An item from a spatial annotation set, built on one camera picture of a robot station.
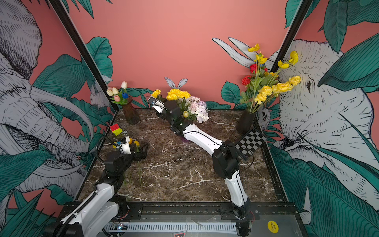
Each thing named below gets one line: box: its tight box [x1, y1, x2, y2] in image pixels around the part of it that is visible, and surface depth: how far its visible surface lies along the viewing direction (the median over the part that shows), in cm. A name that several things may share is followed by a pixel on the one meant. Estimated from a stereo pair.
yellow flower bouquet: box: [240, 43, 302, 114], surface depth 84 cm
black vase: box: [236, 110, 256, 135], surface depth 103 cm
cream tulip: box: [112, 86, 119, 95], surface depth 92 cm
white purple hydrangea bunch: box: [185, 95, 210, 124], surface depth 81 cm
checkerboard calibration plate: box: [235, 127, 267, 159], surface depth 102 cm
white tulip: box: [120, 80, 128, 89], surface depth 95 cm
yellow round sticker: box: [267, 220, 279, 234], surface depth 72 cm
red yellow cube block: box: [110, 123, 123, 137], surface depth 104 cm
